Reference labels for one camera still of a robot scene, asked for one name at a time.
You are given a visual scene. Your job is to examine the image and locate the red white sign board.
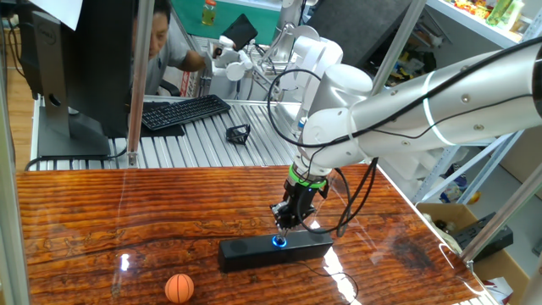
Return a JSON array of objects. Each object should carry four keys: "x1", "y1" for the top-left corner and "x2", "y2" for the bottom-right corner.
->
[{"x1": 179, "y1": 69, "x2": 195, "y2": 97}]

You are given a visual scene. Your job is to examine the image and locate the black computer keyboard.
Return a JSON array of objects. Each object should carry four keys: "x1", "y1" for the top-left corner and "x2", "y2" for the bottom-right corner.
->
[{"x1": 141, "y1": 93, "x2": 232, "y2": 131}]

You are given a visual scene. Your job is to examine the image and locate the blue plastic bag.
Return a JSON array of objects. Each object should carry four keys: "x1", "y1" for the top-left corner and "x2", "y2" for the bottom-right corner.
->
[{"x1": 440, "y1": 163, "x2": 469, "y2": 203}]

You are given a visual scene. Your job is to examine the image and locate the black plastic case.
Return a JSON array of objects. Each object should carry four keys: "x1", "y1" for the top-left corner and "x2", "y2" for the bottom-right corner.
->
[{"x1": 453, "y1": 211, "x2": 515, "y2": 263}]

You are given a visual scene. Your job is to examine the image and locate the black chair armrest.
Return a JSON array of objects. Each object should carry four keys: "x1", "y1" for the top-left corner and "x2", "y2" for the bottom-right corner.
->
[{"x1": 158, "y1": 79, "x2": 182, "y2": 97}]

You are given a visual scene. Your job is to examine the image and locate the black computer monitor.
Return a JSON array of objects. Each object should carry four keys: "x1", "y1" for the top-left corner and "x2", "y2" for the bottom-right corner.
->
[{"x1": 16, "y1": 0, "x2": 137, "y2": 160}]

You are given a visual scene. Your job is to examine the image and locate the thick black camera cable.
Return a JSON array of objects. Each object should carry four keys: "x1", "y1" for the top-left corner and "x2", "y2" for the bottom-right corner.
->
[{"x1": 266, "y1": 36, "x2": 542, "y2": 149}]

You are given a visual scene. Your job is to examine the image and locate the black tablet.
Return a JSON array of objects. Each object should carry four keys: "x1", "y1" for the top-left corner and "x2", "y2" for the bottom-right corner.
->
[{"x1": 220, "y1": 13, "x2": 259, "y2": 52}]

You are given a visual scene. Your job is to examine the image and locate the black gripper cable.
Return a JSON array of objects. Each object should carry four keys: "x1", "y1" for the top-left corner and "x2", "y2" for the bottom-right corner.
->
[{"x1": 294, "y1": 92, "x2": 542, "y2": 238}]

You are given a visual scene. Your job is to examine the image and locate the black speaker bar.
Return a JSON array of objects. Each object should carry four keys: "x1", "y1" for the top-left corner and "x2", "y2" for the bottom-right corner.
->
[{"x1": 218, "y1": 228, "x2": 335, "y2": 274}]

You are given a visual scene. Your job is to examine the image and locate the dark grey foam board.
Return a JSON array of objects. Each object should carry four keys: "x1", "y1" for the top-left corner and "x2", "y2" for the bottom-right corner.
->
[{"x1": 304, "y1": 0, "x2": 414, "y2": 64}]

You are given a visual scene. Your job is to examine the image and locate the black monitor cable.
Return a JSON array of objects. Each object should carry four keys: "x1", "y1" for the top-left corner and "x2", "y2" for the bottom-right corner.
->
[{"x1": 24, "y1": 146, "x2": 129, "y2": 172}]

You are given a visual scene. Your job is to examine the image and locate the grey metal rack legs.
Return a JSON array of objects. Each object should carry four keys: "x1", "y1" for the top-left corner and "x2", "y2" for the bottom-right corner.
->
[{"x1": 412, "y1": 135, "x2": 520, "y2": 205}]

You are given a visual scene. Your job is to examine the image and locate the person in grey shirt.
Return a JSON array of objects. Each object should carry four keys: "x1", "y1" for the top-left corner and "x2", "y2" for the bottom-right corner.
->
[{"x1": 130, "y1": 0, "x2": 208, "y2": 97}]

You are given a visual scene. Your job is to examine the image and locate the white paper sheet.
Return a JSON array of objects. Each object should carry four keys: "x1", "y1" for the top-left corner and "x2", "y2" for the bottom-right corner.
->
[{"x1": 31, "y1": 0, "x2": 87, "y2": 31}]

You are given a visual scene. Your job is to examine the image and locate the cluttered toy heap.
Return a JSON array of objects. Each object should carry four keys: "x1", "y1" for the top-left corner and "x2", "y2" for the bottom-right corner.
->
[{"x1": 387, "y1": 36, "x2": 440, "y2": 84}]

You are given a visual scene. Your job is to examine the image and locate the white robot with silver column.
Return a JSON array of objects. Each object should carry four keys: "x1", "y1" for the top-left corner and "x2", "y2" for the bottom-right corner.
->
[{"x1": 274, "y1": 0, "x2": 345, "y2": 105}]

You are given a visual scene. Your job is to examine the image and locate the white storage shelf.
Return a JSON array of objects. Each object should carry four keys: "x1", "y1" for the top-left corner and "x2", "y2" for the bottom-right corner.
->
[{"x1": 425, "y1": 0, "x2": 542, "y2": 50}]

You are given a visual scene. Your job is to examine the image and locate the small orange basketball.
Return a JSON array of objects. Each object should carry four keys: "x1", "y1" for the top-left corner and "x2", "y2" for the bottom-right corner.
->
[{"x1": 164, "y1": 273, "x2": 196, "y2": 304}]

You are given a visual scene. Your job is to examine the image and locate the aluminium frame post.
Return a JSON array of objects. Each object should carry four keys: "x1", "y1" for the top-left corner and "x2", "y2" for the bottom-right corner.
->
[
  {"x1": 372, "y1": 0, "x2": 428, "y2": 97},
  {"x1": 125, "y1": 0, "x2": 156, "y2": 169},
  {"x1": 459, "y1": 163, "x2": 542, "y2": 267},
  {"x1": 0, "y1": 58, "x2": 31, "y2": 305}
]

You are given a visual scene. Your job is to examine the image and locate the black desk pad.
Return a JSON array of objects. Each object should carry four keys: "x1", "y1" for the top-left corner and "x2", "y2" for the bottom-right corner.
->
[{"x1": 139, "y1": 100, "x2": 186, "y2": 139}]

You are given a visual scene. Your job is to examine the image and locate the pale green plastic bottle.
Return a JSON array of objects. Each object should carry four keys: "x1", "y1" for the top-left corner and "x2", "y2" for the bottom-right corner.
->
[
  {"x1": 485, "y1": 0, "x2": 507, "y2": 27},
  {"x1": 506, "y1": 0, "x2": 526, "y2": 31}
]

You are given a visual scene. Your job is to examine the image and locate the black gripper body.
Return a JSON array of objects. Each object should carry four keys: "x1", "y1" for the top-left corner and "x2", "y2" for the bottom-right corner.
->
[{"x1": 280, "y1": 179, "x2": 328, "y2": 230}]

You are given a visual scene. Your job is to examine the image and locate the red white paper pack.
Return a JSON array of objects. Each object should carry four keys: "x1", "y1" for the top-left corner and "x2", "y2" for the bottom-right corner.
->
[{"x1": 482, "y1": 277, "x2": 516, "y2": 305}]

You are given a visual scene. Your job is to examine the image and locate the white haptic control device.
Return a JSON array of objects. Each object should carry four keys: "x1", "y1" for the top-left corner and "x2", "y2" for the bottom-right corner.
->
[{"x1": 205, "y1": 35, "x2": 276, "y2": 92}]

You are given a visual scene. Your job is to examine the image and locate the brown cardboard box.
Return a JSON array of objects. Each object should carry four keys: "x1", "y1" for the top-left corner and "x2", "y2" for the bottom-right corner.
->
[{"x1": 417, "y1": 202, "x2": 533, "y2": 305}]

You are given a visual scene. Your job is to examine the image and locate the colourful toy pile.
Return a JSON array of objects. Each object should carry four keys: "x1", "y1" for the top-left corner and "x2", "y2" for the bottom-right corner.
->
[{"x1": 452, "y1": 0, "x2": 487, "y2": 20}]

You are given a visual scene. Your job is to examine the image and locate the glossy wood-print table mat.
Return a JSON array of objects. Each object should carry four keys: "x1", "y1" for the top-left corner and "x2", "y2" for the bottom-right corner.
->
[{"x1": 15, "y1": 164, "x2": 501, "y2": 305}]

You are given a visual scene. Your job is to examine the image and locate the yellow green drink bottle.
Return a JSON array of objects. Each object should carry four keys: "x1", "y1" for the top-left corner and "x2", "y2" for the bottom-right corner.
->
[{"x1": 201, "y1": 0, "x2": 218, "y2": 27}]

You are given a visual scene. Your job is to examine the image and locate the green backdrop board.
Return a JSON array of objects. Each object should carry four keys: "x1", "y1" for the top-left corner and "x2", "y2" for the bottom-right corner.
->
[{"x1": 169, "y1": 0, "x2": 284, "y2": 47}]

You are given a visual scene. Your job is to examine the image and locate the thin black speaker cable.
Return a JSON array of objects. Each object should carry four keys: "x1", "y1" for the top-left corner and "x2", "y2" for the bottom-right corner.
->
[{"x1": 296, "y1": 260, "x2": 360, "y2": 305}]

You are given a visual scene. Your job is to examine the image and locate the small black phone stand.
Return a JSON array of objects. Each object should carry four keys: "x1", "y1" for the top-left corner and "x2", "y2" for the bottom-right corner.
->
[{"x1": 225, "y1": 123, "x2": 252, "y2": 146}]

